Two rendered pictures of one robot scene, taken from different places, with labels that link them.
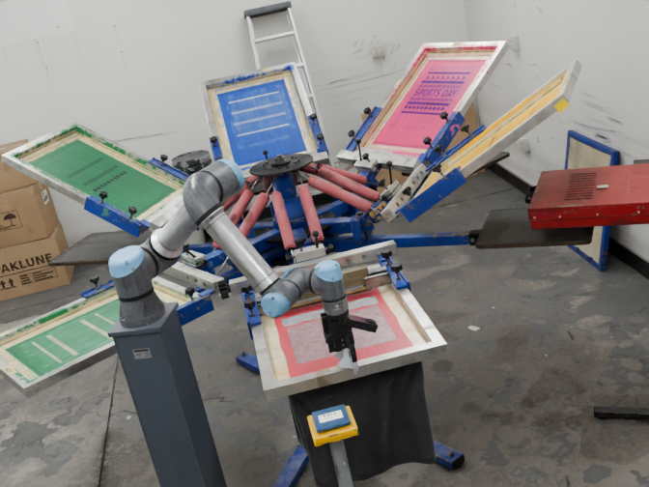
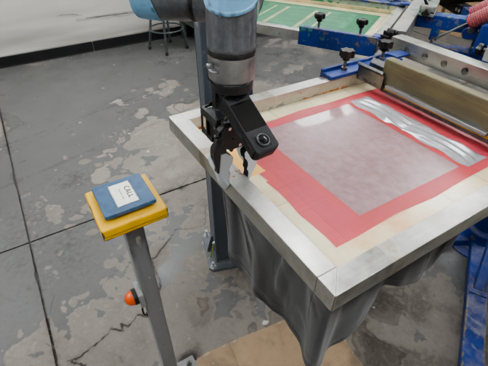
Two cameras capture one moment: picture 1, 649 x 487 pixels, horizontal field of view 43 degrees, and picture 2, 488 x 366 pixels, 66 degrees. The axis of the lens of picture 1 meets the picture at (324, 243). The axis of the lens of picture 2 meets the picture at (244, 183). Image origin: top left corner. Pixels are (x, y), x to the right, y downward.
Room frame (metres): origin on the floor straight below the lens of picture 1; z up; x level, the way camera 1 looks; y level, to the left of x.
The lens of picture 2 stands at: (2.04, -0.52, 1.45)
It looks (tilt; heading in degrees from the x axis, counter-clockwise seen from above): 39 degrees down; 64
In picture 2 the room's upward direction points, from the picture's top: straight up
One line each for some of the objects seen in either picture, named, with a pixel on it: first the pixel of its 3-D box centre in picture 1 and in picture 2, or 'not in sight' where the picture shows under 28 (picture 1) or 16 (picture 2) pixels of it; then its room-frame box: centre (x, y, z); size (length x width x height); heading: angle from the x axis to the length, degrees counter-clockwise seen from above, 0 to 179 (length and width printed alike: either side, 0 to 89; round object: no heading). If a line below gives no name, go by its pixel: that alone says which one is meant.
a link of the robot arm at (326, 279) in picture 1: (329, 280); (231, 13); (2.28, 0.01, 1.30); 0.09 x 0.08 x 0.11; 57
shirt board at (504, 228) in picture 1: (437, 237); not in sight; (3.42, -0.49, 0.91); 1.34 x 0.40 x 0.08; 65
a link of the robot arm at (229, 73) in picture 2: (335, 304); (229, 67); (2.27, 0.00, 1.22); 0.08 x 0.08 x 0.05
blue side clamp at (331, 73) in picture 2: (252, 313); (361, 72); (2.86, 0.32, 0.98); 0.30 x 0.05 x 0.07; 5
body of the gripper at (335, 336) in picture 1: (338, 329); (229, 110); (2.27, 0.01, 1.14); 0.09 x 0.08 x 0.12; 96
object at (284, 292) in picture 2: (364, 424); (267, 255); (2.36, -0.01, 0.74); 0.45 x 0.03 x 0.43; 95
